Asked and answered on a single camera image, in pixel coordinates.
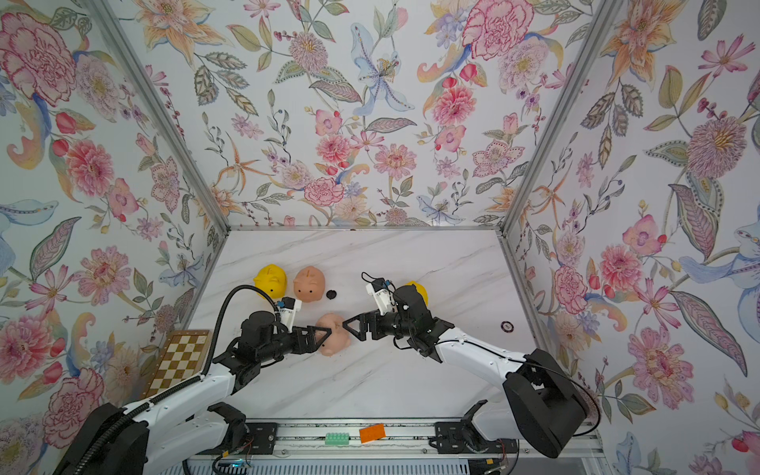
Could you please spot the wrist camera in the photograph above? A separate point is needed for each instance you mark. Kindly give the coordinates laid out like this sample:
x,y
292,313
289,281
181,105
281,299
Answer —
x,y
288,308
379,289

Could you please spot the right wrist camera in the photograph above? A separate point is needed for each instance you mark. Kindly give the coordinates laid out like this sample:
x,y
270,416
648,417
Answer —
x,y
379,289

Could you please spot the green terminal block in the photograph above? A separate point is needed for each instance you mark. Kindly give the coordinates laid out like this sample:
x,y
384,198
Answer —
x,y
337,439

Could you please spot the pink piggy bank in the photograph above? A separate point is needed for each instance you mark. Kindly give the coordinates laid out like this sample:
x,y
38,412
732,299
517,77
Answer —
x,y
309,285
339,340

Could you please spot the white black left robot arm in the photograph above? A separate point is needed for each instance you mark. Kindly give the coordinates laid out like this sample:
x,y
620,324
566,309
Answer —
x,y
192,416

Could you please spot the yellow piggy bank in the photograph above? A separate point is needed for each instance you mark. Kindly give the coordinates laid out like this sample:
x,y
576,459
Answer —
x,y
272,280
421,291

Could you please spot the aluminium frame corner post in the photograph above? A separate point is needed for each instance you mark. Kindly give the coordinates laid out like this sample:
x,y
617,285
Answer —
x,y
600,26
103,17

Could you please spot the aluminium frame corner post left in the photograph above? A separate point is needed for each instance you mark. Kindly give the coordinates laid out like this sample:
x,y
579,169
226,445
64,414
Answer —
x,y
103,17

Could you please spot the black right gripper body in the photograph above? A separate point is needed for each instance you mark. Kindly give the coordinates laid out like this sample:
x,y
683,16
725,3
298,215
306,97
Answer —
x,y
395,326

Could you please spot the orange tag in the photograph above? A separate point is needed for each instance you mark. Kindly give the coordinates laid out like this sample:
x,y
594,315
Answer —
x,y
372,433

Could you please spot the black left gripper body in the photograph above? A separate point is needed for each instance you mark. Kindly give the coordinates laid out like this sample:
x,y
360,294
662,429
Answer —
x,y
278,347

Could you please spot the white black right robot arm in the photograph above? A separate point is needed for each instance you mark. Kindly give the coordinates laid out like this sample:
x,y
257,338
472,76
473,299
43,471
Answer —
x,y
542,406

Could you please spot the wooden checker board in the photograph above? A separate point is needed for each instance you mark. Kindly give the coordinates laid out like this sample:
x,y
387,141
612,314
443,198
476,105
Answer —
x,y
182,356

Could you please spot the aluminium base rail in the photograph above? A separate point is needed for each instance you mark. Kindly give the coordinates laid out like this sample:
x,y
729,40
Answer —
x,y
293,439

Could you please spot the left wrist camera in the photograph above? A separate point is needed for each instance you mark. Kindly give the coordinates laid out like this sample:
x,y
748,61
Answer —
x,y
288,308

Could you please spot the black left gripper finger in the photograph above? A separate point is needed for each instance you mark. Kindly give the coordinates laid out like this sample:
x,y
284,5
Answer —
x,y
317,335
306,348

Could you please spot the aluminium frame corner post right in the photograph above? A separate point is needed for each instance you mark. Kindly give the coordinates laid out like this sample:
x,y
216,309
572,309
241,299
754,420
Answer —
x,y
600,26

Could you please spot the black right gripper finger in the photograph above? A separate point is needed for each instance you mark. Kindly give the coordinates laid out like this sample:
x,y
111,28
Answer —
x,y
360,334
361,321

